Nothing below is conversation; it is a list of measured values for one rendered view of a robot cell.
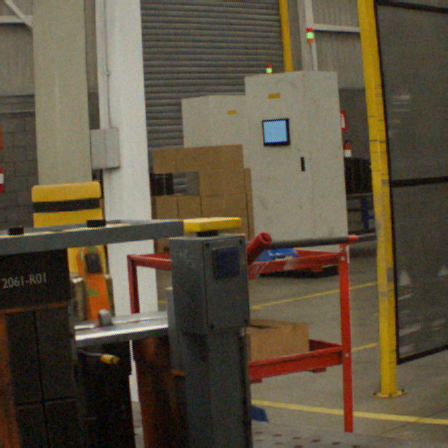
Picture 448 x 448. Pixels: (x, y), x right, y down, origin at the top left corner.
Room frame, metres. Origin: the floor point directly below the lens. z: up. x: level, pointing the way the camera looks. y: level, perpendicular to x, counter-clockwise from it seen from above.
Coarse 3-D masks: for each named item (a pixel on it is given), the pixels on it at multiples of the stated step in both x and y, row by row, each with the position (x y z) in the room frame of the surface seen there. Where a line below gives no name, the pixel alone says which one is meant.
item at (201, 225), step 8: (184, 224) 1.46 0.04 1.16; (192, 224) 1.44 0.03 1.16; (200, 224) 1.43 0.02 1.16; (208, 224) 1.44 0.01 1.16; (216, 224) 1.44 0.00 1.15; (224, 224) 1.45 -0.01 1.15; (232, 224) 1.46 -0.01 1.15; (240, 224) 1.46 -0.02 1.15; (200, 232) 1.46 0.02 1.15; (208, 232) 1.46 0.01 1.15; (216, 232) 1.47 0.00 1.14
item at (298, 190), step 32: (256, 96) 12.18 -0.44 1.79; (288, 96) 11.87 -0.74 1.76; (320, 96) 11.88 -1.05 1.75; (256, 128) 12.20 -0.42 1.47; (288, 128) 11.87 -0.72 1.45; (320, 128) 11.85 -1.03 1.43; (256, 160) 12.22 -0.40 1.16; (288, 160) 11.91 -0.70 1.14; (320, 160) 11.83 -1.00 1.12; (256, 192) 12.24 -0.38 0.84; (288, 192) 11.93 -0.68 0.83; (320, 192) 11.81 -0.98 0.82; (256, 224) 12.26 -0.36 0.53; (288, 224) 11.95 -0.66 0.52; (320, 224) 11.79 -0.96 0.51
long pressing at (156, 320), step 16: (96, 320) 1.83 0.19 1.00; (112, 320) 1.83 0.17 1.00; (128, 320) 1.81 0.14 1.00; (144, 320) 1.83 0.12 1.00; (160, 320) 1.79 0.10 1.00; (80, 336) 1.64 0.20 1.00; (96, 336) 1.65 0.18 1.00; (112, 336) 1.67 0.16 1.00; (128, 336) 1.68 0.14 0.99; (144, 336) 1.70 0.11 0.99; (160, 336) 1.71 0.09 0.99
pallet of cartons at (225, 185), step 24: (240, 144) 15.09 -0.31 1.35; (168, 168) 15.46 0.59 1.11; (192, 168) 15.19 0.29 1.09; (216, 168) 14.90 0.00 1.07; (240, 168) 15.08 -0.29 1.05; (216, 192) 14.92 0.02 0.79; (240, 192) 15.05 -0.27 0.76; (168, 216) 15.50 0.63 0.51; (192, 216) 15.21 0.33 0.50; (216, 216) 14.94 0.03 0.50; (240, 216) 15.03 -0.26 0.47
